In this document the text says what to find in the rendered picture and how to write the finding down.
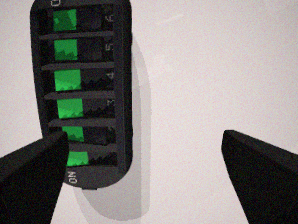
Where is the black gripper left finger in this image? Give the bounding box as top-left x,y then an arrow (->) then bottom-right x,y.
0,131 -> 69,224

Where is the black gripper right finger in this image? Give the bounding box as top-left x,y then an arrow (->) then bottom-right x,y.
221,129 -> 298,224

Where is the dark grey controller unit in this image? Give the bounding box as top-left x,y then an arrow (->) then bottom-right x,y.
29,0 -> 133,190

